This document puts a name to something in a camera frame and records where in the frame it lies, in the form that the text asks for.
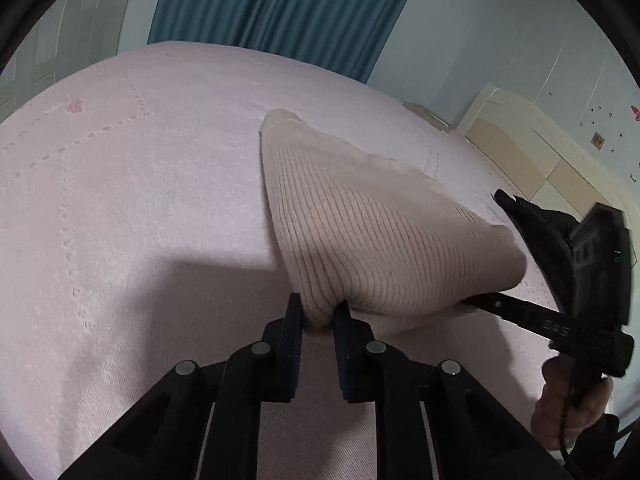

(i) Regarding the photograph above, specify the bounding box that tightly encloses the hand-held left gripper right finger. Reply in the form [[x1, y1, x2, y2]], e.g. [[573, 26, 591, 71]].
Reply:
[[333, 300, 571, 480]]

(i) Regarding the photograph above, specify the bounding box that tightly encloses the pink patterned bedspread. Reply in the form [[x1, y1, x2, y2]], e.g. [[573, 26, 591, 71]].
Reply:
[[0, 41, 576, 480]]

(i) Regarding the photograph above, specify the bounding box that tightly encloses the blue curtain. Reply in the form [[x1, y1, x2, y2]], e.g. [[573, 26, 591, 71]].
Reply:
[[147, 0, 427, 86]]

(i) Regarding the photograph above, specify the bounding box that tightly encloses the person's right forearm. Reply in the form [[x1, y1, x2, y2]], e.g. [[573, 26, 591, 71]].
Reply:
[[574, 412, 625, 479]]

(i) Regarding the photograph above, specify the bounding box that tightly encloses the cream bed headboard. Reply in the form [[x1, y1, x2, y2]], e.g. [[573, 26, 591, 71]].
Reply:
[[456, 85, 640, 223]]

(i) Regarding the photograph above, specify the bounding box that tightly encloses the person's right hand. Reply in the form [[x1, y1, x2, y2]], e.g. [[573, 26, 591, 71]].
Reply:
[[530, 357, 614, 452]]

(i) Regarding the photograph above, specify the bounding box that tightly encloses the white wardrobe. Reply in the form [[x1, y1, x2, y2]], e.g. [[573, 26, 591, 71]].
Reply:
[[0, 0, 177, 122]]

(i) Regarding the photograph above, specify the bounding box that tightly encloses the beige knitted garment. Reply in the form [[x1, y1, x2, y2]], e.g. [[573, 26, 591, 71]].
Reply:
[[260, 109, 529, 337]]

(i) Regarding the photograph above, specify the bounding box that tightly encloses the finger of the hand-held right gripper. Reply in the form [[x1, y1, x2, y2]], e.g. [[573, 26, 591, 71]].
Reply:
[[494, 189, 581, 312], [462, 293, 572, 344]]

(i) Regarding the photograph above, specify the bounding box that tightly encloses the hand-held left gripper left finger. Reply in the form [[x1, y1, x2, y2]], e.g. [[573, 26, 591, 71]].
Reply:
[[59, 293, 304, 480]]

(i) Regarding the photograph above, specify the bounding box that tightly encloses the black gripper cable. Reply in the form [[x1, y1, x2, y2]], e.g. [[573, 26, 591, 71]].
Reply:
[[558, 390, 587, 480]]

